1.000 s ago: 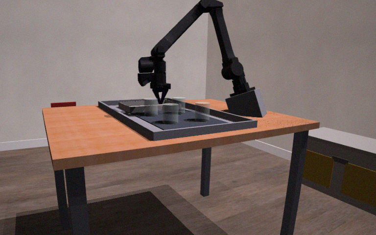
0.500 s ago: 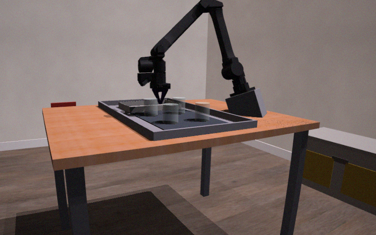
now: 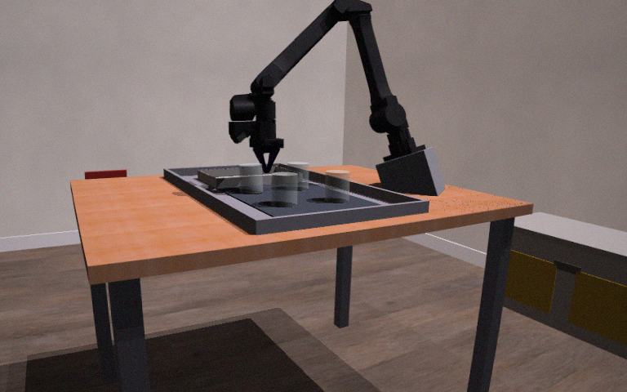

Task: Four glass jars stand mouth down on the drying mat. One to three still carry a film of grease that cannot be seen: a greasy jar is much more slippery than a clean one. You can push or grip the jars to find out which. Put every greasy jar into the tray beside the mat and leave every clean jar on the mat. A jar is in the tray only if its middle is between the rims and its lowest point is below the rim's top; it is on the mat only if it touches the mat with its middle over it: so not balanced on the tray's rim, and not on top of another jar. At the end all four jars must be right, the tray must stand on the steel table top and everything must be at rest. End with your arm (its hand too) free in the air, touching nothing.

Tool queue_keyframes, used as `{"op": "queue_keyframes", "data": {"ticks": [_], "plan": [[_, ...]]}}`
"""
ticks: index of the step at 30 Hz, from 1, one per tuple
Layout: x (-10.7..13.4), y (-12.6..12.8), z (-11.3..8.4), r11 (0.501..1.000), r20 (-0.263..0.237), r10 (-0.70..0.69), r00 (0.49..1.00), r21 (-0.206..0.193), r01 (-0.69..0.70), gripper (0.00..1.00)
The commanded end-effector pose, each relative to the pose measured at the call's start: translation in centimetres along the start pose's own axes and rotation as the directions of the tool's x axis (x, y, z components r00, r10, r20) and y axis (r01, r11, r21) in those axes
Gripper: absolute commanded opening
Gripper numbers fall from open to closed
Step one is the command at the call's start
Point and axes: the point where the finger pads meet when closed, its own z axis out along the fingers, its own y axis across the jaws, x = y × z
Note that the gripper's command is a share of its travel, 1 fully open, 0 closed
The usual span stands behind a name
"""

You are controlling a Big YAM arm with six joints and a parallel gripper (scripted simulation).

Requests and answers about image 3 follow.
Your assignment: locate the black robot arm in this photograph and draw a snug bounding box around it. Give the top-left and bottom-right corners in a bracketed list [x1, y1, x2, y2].
[229, 0, 426, 162]

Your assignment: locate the white shallow rectangular tray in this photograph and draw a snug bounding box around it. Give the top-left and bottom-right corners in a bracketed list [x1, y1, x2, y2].
[198, 166, 287, 188]

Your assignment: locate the clear glass cylinder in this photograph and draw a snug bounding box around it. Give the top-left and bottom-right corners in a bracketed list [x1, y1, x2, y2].
[271, 172, 298, 207]
[325, 170, 350, 203]
[239, 163, 263, 194]
[287, 162, 309, 191]

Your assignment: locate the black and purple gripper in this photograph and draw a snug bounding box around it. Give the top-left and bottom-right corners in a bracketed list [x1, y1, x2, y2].
[249, 119, 284, 173]

